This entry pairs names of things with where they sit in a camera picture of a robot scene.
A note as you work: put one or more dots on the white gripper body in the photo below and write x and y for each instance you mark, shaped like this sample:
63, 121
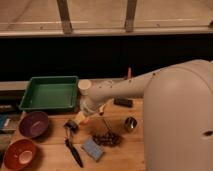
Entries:
88, 106

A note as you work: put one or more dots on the small black grey object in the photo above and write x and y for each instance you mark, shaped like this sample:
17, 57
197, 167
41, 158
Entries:
73, 126

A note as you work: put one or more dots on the purple bowl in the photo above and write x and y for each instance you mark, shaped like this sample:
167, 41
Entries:
34, 124

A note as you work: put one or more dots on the orange bowl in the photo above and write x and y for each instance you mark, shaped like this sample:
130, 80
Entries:
19, 154

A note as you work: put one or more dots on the white paper cup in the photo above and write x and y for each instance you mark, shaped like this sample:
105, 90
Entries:
84, 85

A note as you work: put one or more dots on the black rectangular block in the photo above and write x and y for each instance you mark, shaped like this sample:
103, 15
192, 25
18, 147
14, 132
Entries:
123, 102

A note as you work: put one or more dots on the black handled knife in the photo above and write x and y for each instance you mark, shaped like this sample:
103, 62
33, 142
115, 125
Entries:
74, 152

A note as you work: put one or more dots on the blue sponge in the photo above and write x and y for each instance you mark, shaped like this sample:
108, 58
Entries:
94, 150

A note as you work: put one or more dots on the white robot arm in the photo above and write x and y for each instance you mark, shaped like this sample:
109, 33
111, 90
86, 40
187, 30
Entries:
177, 114

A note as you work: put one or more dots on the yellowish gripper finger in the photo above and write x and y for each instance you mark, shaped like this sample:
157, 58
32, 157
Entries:
80, 118

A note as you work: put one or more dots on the bunch of dark grapes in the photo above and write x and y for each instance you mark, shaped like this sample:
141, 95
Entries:
108, 139

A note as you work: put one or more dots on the wooden utensils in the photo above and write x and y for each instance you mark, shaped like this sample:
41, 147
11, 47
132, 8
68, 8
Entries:
101, 110

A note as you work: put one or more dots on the green plastic tray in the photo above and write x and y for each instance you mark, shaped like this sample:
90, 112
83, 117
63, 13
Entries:
50, 93

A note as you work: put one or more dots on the small metal cup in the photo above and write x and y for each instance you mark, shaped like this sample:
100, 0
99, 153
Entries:
130, 124

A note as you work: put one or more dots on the red bottle in holder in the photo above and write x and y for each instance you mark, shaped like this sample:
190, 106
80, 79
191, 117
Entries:
129, 73

